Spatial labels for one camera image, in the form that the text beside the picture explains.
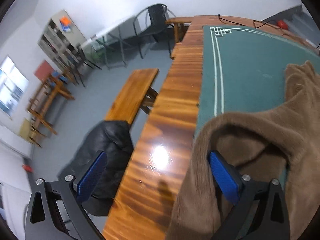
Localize glass top folding table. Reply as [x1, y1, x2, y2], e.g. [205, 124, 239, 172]
[79, 23, 133, 69]

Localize wooden bench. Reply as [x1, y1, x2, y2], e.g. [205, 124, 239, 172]
[104, 68, 159, 125]
[166, 16, 194, 43]

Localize red ball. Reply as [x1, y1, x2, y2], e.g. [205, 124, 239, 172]
[277, 20, 289, 30]

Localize black metal chair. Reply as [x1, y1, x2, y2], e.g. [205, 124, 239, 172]
[132, 3, 174, 59]

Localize green table mat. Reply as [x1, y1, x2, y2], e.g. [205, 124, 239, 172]
[194, 24, 320, 190]

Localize black cable on table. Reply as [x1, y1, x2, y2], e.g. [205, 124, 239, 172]
[217, 13, 320, 49]

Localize beige storage cabinet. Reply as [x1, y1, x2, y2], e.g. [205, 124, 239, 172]
[38, 10, 86, 70]

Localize black leather seat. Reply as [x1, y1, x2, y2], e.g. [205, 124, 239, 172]
[57, 121, 134, 216]

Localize wooden chair with blue seat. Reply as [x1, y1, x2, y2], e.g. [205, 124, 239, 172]
[27, 72, 75, 148]

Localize far wooden bench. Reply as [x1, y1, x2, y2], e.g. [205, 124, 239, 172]
[166, 16, 194, 43]

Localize black chair near cabinet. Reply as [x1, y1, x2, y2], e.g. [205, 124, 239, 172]
[67, 44, 101, 87]

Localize brown fleece garment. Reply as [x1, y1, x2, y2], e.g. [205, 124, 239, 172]
[165, 61, 319, 239]

